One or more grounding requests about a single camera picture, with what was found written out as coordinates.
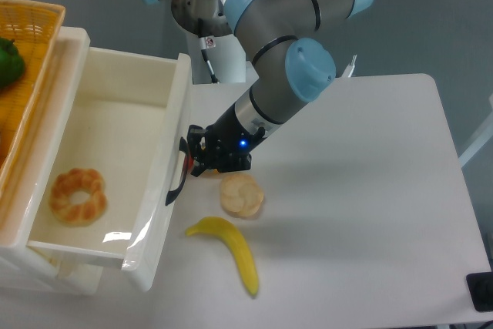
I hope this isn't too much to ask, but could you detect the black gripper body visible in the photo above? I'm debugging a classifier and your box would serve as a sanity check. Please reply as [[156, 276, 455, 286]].
[[206, 103, 267, 171]]

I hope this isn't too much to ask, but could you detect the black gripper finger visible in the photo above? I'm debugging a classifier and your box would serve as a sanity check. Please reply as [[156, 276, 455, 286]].
[[189, 153, 216, 177], [186, 125, 207, 156]]

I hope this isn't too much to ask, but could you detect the white top drawer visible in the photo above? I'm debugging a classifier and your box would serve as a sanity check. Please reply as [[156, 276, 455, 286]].
[[28, 48, 192, 294]]

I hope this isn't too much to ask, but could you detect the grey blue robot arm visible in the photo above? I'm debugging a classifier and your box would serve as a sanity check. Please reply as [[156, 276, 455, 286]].
[[143, 0, 374, 176]]

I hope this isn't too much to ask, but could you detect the white drawer cabinet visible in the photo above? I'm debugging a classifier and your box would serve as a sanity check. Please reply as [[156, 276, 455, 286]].
[[1, 27, 102, 295]]

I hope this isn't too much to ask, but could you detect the red bell pepper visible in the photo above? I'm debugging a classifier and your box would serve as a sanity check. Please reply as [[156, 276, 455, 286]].
[[187, 155, 194, 172]]

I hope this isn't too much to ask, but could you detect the round pale bread roll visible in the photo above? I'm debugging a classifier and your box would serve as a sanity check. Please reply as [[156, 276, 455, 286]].
[[220, 173, 264, 217]]

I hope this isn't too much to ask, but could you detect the yellow banana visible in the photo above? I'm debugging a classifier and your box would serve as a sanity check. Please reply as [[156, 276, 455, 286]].
[[185, 217, 260, 297]]

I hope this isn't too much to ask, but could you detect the orange woven basket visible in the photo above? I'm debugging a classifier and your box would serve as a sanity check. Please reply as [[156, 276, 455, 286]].
[[1, 0, 65, 190]]

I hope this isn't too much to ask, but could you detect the green bell pepper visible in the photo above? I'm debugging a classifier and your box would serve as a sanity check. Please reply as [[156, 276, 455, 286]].
[[0, 38, 25, 89]]

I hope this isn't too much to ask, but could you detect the black device at edge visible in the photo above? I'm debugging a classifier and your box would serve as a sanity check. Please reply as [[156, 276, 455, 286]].
[[466, 271, 493, 312]]

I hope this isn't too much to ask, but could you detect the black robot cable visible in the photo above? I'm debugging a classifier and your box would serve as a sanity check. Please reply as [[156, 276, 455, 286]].
[[196, 17, 221, 84]]

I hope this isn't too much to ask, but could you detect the white table frame bracket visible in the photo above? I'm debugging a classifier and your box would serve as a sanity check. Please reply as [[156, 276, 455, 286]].
[[341, 54, 357, 78]]

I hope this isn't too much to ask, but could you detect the braided ring bread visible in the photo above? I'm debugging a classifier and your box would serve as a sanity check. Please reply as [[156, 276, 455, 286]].
[[49, 168, 108, 227]]

